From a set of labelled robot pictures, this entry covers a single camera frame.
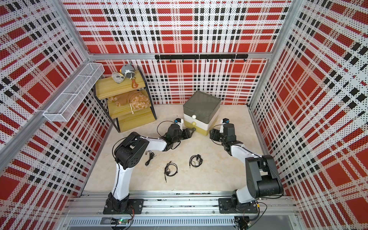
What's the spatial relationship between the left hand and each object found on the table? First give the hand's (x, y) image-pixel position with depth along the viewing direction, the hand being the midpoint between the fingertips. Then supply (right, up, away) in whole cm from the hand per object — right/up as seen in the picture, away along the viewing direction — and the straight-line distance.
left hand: (194, 130), depth 99 cm
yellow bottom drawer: (+3, +1, -1) cm, 3 cm away
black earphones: (+2, -16, -8) cm, 18 cm away
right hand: (+14, 0, -6) cm, 15 cm away
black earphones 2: (-17, -24, -13) cm, 32 cm away
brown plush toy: (-37, +20, -11) cm, 43 cm away
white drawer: (+3, +6, -6) cm, 9 cm away
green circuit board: (-35, -42, -30) cm, 63 cm away
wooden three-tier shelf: (-55, +9, +12) cm, 57 cm away
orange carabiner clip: (-37, +29, -13) cm, 49 cm away
